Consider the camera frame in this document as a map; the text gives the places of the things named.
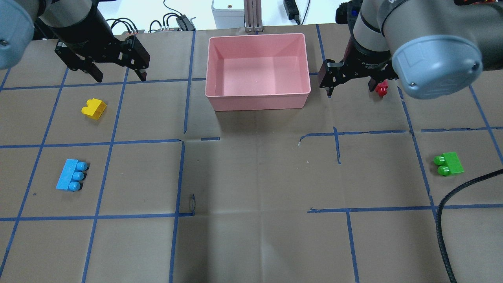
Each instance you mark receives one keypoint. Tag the pink plastic box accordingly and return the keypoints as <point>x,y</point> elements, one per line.
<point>257,72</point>

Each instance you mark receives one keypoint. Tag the red toy block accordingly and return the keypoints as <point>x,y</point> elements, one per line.
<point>381,88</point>

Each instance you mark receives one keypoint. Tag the white square device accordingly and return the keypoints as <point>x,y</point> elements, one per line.
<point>228,13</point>

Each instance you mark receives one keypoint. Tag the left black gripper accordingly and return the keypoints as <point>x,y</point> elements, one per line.
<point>83,38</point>

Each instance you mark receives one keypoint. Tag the black usb hub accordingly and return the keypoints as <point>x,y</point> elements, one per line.
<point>184,23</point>

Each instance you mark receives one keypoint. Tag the aluminium frame post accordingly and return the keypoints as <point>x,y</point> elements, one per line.
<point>253,16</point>

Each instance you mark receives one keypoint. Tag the green toy block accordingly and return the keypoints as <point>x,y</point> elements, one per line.
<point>448,164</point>

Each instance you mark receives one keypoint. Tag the yellow toy block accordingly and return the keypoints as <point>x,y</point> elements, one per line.
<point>94,108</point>

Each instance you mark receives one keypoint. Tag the black power adapter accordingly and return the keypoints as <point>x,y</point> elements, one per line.
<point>292,11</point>

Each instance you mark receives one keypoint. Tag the blue toy block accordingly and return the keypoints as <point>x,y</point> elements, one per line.
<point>73,172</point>

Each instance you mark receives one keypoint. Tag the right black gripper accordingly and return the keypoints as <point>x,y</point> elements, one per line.
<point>366,59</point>

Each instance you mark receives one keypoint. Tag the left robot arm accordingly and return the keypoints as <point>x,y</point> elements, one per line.
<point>18,17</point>

